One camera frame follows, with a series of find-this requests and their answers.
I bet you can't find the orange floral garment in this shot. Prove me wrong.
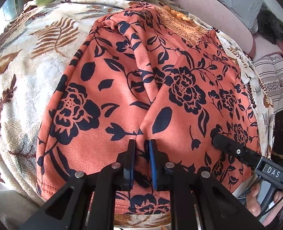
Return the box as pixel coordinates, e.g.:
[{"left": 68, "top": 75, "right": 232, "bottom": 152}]
[{"left": 36, "top": 2, "right": 259, "bottom": 214}]

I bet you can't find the right hand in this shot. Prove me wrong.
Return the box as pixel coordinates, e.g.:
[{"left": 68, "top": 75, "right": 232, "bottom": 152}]
[{"left": 245, "top": 181, "right": 283, "bottom": 227}]

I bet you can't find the striped pillow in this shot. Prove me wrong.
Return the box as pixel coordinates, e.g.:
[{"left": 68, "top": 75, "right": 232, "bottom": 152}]
[{"left": 254, "top": 53, "right": 283, "bottom": 114}]

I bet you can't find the black fuzzy cushion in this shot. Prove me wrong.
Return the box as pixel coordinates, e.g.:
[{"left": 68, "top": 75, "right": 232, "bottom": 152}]
[{"left": 257, "top": 9, "right": 283, "bottom": 45}]

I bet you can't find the cream leaf-print blanket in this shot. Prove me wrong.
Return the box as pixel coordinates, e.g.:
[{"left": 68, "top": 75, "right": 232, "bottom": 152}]
[{"left": 0, "top": 0, "right": 274, "bottom": 229}]

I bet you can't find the pink mattress sheet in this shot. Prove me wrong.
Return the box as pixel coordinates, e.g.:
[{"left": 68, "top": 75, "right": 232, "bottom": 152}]
[{"left": 174, "top": 0, "right": 282, "bottom": 60}]

